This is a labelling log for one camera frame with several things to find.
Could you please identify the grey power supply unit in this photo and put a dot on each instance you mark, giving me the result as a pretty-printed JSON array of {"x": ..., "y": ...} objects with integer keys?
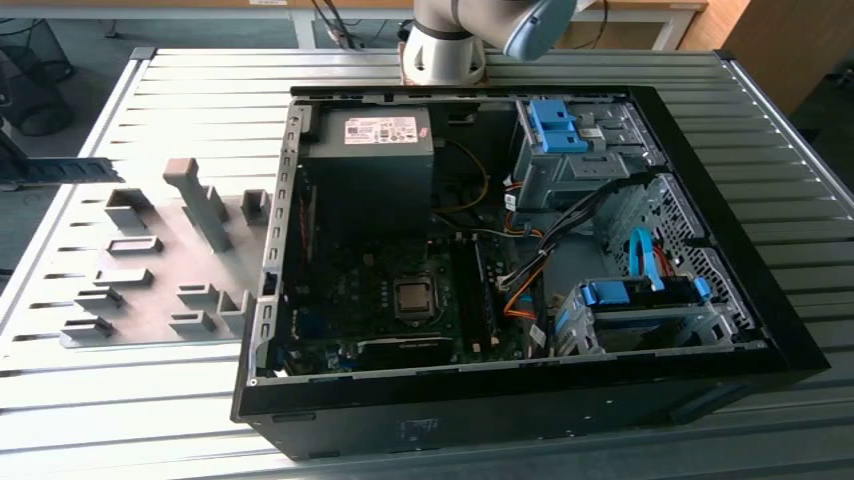
[{"x": 367, "y": 170}]

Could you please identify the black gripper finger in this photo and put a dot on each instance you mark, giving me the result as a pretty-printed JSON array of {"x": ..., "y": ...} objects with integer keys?
[{"x": 13, "y": 165}]

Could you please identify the CPU socket with silver CPU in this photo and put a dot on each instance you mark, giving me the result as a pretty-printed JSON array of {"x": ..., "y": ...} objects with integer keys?
[{"x": 414, "y": 297}]

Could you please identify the metal disk bay cage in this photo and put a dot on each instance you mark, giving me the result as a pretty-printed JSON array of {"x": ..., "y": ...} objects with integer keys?
[{"x": 657, "y": 322}]

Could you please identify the blue drive bay latch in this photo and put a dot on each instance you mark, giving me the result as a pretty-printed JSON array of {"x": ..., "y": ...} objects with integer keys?
[{"x": 557, "y": 132}]

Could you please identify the hard disk in blue carrier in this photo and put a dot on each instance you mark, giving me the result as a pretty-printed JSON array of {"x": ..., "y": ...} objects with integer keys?
[{"x": 617, "y": 292}]

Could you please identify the metal drive cage with latch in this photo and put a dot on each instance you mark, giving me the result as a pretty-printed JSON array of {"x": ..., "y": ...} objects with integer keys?
[{"x": 581, "y": 175}]

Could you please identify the brown wooden cabinet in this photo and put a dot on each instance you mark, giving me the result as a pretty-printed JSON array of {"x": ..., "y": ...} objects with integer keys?
[{"x": 794, "y": 45}]

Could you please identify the grey parts rack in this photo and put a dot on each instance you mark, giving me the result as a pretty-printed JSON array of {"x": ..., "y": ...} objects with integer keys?
[{"x": 167, "y": 250}]

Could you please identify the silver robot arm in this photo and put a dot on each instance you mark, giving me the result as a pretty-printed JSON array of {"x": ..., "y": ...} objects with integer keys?
[{"x": 444, "y": 55}]

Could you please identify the blue-green RAM stick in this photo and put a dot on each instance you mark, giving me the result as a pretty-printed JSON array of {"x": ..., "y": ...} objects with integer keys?
[{"x": 74, "y": 170}]

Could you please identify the black graphics card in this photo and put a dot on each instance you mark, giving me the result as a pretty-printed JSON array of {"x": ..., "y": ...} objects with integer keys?
[{"x": 404, "y": 352}]

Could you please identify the black open PC case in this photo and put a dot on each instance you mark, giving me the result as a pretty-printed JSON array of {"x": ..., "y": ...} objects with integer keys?
[{"x": 508, "y": 410}]

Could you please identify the green motherboard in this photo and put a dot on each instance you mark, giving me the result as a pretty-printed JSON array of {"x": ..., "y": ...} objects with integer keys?
[{"x": 354, "y": 305}]

